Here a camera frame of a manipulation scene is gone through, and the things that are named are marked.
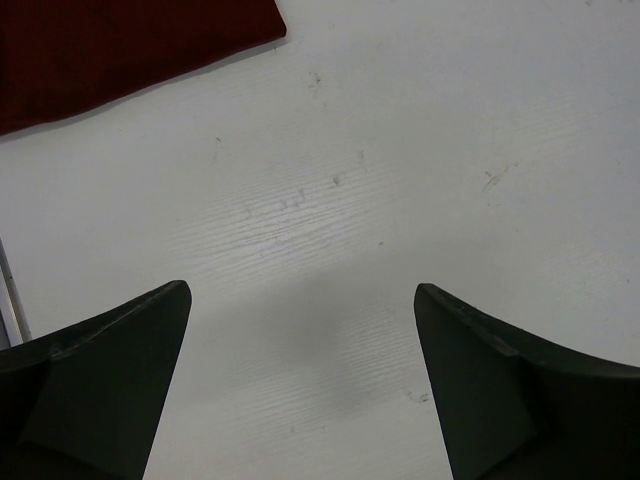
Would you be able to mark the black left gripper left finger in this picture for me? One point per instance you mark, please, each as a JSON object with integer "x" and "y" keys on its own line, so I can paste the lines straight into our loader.
{"x": 85, "y": 402}

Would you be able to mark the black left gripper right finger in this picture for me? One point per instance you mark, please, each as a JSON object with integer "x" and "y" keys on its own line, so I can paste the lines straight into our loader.
{"x": 512, "y": 405}

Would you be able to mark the dark maroon folded t-shirt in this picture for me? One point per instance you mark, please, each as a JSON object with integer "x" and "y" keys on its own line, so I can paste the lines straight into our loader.
{"x": 64, "y": 58}

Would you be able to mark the aluminium table edge rail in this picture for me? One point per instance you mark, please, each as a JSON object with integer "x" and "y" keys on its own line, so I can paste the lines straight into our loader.
{"x": 14, "y": 327}

